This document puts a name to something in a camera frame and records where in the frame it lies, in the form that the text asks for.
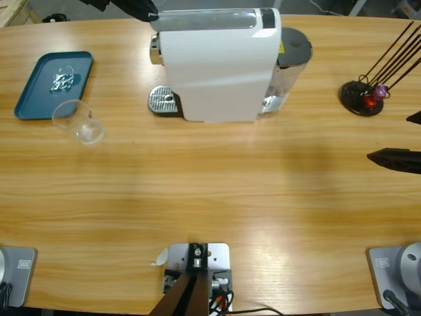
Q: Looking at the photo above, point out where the white capsule coffee machine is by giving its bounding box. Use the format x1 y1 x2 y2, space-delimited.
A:
147 7 283 125

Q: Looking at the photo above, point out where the clear drinking glass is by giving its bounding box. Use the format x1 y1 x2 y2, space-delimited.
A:
51 98 106 147

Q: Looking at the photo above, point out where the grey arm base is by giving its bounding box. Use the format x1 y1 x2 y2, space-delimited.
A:
0 246 38 307
366 242 421 310

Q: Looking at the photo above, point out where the small black object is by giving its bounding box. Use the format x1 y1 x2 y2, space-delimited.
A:
41 13 70 24

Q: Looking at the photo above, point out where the black capsule holder with rods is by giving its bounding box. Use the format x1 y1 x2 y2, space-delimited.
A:
338 21 421 117

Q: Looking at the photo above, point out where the teal plastic tray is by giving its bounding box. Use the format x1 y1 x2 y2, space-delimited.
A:
13 50 95 121

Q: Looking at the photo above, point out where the clear water tank grey lid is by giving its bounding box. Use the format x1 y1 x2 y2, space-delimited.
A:
269 27 314 115

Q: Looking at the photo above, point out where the white tape piece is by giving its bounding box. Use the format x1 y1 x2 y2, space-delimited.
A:
150 247 170 267

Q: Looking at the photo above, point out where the white metal frame leg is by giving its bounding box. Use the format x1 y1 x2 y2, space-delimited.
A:
347 0 372 16

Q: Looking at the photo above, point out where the white mount plate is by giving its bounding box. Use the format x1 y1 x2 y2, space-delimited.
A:
167 242 234 312

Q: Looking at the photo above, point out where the orange and black cable bundle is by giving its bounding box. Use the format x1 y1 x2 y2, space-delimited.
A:
209 289 235 313

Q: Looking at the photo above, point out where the dark camera post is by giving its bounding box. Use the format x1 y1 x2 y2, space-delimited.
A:
147 242 211 316

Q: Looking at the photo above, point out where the black post bracket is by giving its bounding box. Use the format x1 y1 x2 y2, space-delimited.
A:
163 268 233 294

